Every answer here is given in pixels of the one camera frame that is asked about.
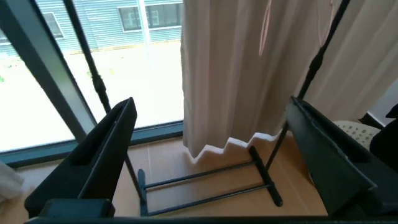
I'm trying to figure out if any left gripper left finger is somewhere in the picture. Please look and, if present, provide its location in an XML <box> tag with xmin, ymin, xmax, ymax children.
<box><xmin>24</xmin><ymin>96</ymin><xmax>138</xmax><ymax>218</ymax></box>

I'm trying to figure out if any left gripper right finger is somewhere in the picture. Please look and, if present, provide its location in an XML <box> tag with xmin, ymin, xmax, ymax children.
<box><xmin>285</xmin><ymin>95</ymin><xmax>398</xmax><ymax>218</ymax></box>

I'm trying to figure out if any white laundry basket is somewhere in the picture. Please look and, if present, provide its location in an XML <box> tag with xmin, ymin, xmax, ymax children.
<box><xmin>332</xmin><ymin>120</ymin><xmax>382</xmax><ymax>152</ymax></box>

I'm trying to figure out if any black clothes rack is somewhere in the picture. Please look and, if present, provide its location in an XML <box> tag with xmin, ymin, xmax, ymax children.
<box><xmin>62</xmin><ymin>0</ymin><xmax>351</xmax><ymax>218</ymax></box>

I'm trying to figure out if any beige curtain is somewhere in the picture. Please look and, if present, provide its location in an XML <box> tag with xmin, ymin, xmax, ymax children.
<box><xmin>0</xmin><ymin>160</ymin><xmax>24</xmax><ymax>203</ymax></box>
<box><xmin>180</xmin><ymin>0</ymin><xmax>398</xmax><ymax>159</ymax></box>

